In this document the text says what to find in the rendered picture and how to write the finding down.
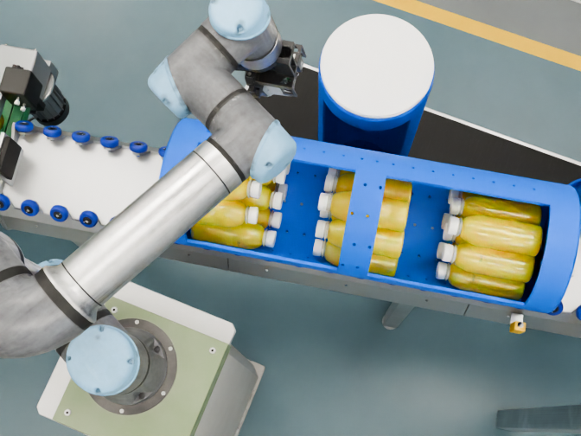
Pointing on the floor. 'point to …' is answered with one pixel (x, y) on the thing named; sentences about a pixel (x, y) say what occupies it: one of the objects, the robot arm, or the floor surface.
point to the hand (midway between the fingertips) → (269, 85)
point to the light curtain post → (541, 419)
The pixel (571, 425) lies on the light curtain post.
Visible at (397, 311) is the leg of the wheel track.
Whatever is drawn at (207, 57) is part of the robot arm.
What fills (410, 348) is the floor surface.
